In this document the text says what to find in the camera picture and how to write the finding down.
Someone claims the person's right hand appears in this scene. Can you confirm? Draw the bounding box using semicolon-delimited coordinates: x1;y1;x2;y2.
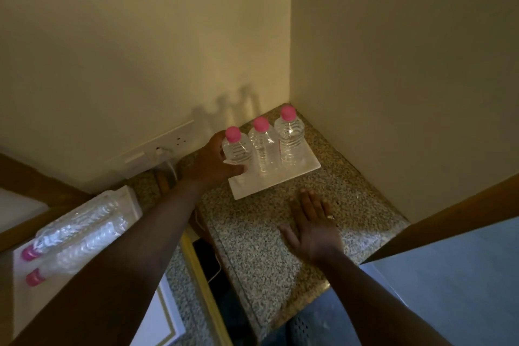
277;188;346;265

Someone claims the person's left hand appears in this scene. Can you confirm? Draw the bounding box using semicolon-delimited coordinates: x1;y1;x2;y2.
180;130;249;192

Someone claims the pink-capped clear water bottle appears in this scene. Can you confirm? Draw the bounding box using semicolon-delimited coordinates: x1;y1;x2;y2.
248;116;281;176
274;104;306;167
221;126;254;168
25;215;136;288
21;191;122;262

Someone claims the person's left forearm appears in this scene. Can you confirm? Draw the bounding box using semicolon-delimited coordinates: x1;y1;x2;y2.
8;178;211;346

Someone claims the person's right forearm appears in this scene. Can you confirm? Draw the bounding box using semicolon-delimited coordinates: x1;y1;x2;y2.
311;249;453;346

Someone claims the white rectangular tray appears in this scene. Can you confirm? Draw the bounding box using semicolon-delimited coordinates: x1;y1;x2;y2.
11;185;143;330
227;142;322;201

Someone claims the white gold-bordered folder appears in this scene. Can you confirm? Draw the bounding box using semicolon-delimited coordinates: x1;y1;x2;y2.
132;275;188;346

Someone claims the brown wooden headboard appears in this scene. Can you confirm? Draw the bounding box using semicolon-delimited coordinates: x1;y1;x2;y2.
0;153;96;254

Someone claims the white bedding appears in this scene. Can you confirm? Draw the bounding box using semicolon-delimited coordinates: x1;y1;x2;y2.
0;188;51;234

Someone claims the white wall socket plate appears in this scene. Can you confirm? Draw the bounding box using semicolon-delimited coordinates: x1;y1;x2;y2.
106;119;196;181

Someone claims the brown wooden door frame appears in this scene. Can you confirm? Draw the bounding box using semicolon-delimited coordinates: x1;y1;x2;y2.
362;173;519;264

